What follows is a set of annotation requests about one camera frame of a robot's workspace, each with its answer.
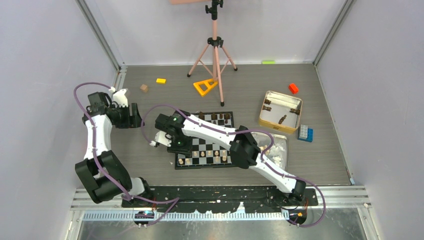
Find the black white chess board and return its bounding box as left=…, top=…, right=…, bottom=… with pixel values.
left=174, top=111, right=235, bottom=170

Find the silver metal tray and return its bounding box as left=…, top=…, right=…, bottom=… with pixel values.
left=252, top=132, right=289, bottom=171

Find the yellow tin box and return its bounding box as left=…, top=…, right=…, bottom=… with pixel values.
left=258, top=90, right=303, bottom=134

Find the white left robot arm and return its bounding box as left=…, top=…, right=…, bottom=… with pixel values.
left=74, top=89, right=154, bottom=207

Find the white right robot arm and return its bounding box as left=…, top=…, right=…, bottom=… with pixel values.
left=149, top=111, right=306, bottom=205

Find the small brown wooden cube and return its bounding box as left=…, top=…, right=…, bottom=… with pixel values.
left=140, top=84, right=149, bottom=93

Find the small yellow block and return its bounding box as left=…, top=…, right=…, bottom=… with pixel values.
left=156, top=78, right=167, bottom=84

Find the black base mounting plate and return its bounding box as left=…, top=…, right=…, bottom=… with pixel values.
left=120, top=185, right=319, bottom=215

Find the dark piece in tin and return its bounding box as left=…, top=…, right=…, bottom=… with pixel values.
left=278, top=114, right=287, bottom=125

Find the green tape piece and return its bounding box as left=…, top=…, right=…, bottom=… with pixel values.
left=261, top=60, right=276, bottom=65

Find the red block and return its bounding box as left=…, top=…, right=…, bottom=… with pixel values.
left=288, top=83, right=299, bottom=95

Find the blue lego brick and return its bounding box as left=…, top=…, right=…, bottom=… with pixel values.
left=297, top=124, right=314, bottom=143

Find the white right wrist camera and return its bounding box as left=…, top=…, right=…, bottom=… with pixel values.
left=149, top=130, right=172, bottom=148

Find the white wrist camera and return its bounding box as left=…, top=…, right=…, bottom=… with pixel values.
left=149, top=130, right=172, bottom=148
left=108, top=87, right=129, bottom=108

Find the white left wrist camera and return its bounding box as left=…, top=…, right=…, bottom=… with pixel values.
left=108, top=87, right=129, bottom=108

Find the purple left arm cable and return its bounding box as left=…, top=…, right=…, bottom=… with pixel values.
left=73, top=82, right=181, bottom=227

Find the yellow triangular frame block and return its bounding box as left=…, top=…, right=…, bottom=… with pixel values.
left=193, top=78, right=218, bottom=97

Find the pink camera tripod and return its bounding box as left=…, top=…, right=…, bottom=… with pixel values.
left=186, top=0, right=238, bottom=107

